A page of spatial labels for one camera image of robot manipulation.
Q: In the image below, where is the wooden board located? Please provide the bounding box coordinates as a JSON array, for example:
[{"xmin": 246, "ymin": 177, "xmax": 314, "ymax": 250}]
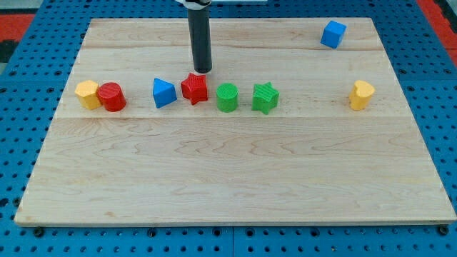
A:
[{"xmin": 14, "ymin": 18, "xmax": 456, "ymax": 227}]

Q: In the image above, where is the red cylinder block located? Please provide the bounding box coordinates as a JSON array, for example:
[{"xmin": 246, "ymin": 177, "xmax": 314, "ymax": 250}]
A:
[{"xmin": 97, "ymin": 82, "xmax": 126, "ymax": 112}]

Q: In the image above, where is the blue cube block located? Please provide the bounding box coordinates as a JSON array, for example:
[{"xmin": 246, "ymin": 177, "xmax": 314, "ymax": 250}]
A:
[{"xmin": 320, "ymin": 21, "xmax": 347, "ymax": 49}]

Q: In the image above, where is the green cylinder block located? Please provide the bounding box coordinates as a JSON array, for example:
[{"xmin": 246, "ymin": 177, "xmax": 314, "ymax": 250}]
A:
[{"xmin": 216, "ymin": 83, "xmax": 238, "ymax": 113}]

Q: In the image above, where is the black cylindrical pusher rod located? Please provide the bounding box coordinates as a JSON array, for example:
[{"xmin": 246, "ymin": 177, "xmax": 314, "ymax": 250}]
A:
[{"xmin": 188, "ymin": 5, "xmax": 212, "ymax": 74}]

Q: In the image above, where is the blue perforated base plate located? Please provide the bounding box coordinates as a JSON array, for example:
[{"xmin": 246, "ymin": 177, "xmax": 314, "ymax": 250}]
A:
[{"xmin": 1, "ymin": 1, "xmax": 456, "ymax": 256}]

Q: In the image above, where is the yellow hexagon block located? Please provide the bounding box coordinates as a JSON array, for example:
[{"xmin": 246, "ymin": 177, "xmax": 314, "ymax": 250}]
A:
[{"xmin": 74, "ymin": 80, "xmax": 101, "ymax": 110}]

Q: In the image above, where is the red star block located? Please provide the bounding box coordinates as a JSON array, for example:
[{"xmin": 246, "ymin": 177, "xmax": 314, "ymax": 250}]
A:
[{"xmin": 181, "ymin": 73, "xmax": 208, "ymax": 105}]

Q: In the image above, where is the blue triangle block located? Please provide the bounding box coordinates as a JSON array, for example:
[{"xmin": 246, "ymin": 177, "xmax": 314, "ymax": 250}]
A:
[{"xmin": 153, "ymin": 78, "xmax": 177, "ymax": 109}]

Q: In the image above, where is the green star block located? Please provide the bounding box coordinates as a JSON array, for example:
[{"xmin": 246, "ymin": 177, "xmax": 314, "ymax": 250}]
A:
[{"xmin": 251, "ymin": 81, "xmax": 280, "ymax": 115}]

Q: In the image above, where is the yellow heart block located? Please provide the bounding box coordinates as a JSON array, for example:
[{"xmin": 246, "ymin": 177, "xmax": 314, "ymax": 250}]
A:
[{"xmin": 348, "ymin": 80, "xmax": 376, "ymax": 111}]

